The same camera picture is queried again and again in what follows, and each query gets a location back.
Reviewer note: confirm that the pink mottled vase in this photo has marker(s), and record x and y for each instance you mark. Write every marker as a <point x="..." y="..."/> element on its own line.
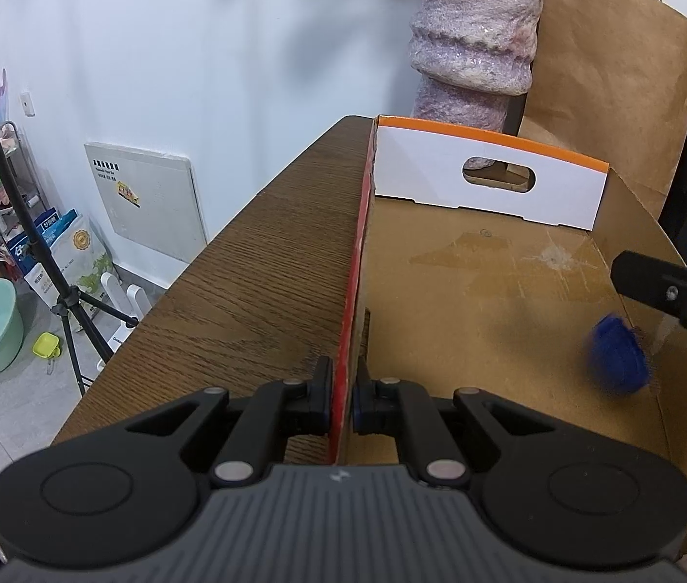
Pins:
<point x="470" y="42"/>

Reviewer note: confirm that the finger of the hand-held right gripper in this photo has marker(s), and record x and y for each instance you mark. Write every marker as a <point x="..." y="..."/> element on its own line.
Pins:
<point x="653" y="282"/>

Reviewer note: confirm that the blue round object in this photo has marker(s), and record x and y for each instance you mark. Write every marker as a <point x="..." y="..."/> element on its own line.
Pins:
<point x="619" y="355"/>

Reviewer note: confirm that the blue white packet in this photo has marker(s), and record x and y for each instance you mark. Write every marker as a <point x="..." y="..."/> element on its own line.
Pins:
<point x="46" y="228"/>

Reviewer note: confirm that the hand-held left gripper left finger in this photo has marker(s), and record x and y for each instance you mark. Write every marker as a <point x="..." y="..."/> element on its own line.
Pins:
<point x="321" y="401"/>

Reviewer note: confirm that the white wall socket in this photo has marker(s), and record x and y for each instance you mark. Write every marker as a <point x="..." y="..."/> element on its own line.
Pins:
<point x="27" y="104"/>

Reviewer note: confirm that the white plastic stand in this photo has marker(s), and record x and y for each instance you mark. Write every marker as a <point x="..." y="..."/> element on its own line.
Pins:
<point x="131" y="300"/>

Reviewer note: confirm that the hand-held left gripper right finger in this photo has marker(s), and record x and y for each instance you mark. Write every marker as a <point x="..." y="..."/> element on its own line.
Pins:
<point x="360" y="416"/>

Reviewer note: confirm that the white wall panel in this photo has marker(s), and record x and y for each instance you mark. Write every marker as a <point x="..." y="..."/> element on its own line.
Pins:
<point x="155" y="206"/>

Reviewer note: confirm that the white sack green print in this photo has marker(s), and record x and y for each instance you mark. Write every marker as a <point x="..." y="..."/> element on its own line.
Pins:
<point x="85" y="255"/>

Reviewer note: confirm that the red cardboard box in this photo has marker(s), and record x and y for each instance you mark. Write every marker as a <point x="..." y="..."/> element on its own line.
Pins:
<point x="470" y="291"/>

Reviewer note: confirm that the brown paper bag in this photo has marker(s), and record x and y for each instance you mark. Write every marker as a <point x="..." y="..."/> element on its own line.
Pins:
<point x="610" y="73"/>

